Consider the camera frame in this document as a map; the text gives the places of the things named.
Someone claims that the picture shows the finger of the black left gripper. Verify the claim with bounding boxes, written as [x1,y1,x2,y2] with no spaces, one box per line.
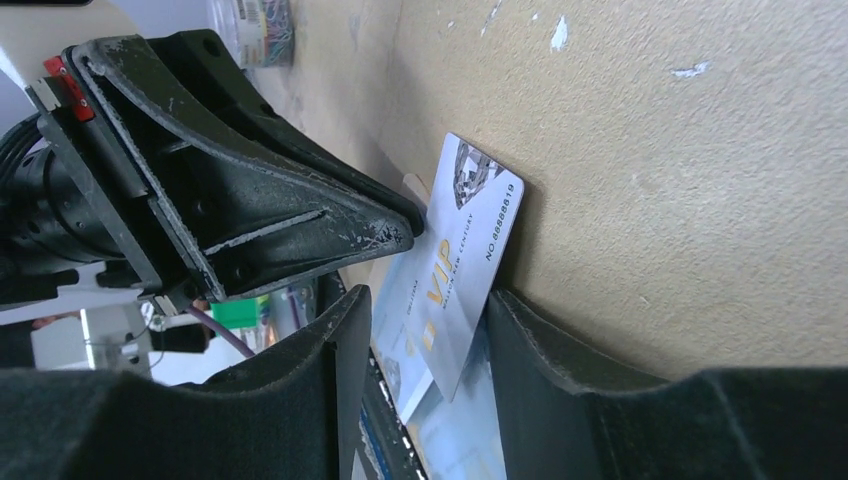
[147,29,425,237]

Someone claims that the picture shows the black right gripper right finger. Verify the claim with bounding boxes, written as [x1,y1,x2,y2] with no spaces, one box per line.
[485,290,847,479]

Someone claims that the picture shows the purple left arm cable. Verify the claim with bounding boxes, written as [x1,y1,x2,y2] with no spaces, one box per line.
[185,303,258,360]

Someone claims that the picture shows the beige card holder wallet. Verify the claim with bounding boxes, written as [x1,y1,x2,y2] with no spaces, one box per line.
[372,182,506,479]

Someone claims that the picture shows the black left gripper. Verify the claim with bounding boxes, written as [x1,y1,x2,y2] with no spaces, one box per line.
[1,35,415,310]

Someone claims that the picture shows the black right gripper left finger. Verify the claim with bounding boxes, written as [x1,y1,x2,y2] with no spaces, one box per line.
[1,285,371,479]

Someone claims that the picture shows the silver VIP credit card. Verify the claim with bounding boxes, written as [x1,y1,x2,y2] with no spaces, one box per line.
[372,257,440,427]

